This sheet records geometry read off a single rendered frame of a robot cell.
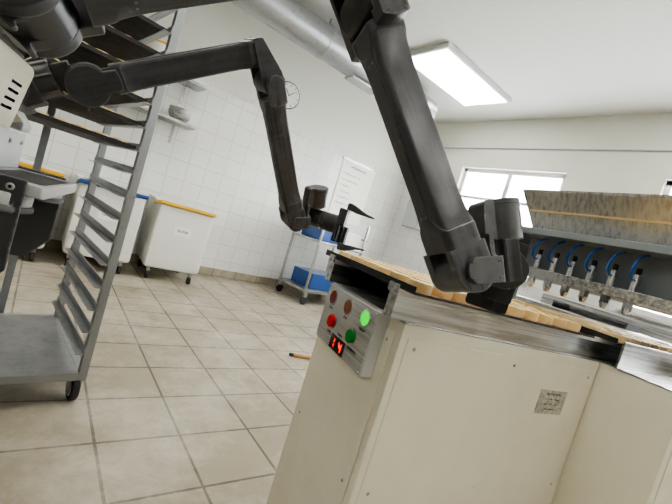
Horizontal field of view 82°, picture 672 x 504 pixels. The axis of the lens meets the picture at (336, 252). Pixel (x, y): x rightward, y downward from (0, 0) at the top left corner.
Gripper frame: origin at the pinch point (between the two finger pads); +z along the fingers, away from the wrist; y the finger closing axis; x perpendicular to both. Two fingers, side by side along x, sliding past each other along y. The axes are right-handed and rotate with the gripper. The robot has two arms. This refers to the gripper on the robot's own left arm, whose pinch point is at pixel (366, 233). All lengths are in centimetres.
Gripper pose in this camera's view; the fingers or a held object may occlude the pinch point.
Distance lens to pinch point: 115.4
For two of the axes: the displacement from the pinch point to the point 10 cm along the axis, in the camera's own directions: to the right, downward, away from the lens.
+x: -3.1, -0.5, -9.5
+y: -3.0, 9.5, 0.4
